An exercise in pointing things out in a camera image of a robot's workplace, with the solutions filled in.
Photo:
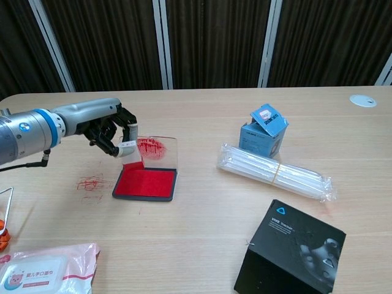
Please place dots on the red ink pad with lid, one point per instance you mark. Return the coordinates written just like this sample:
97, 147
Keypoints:
145, 182

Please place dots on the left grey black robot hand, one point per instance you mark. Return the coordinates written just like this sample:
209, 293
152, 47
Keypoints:
92, 114

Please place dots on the clear inflated air cushion packaging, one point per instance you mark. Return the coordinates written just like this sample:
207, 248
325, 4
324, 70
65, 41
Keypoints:
275, 171

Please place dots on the pink wet wipes pack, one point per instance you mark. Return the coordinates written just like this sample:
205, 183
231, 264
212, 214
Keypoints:
43, 271

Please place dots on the white and red stamp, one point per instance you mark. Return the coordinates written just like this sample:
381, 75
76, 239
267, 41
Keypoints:
132, 154

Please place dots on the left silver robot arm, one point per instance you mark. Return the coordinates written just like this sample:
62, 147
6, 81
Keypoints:
26, 134

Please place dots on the black VIVE tracker box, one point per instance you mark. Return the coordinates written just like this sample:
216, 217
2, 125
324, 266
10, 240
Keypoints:
291, 249

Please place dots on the orange object with metal frame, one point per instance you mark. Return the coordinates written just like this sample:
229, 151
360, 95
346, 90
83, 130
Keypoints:
3, 226

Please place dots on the small blue cardboard box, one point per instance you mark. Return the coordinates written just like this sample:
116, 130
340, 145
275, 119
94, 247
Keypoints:
264, 134

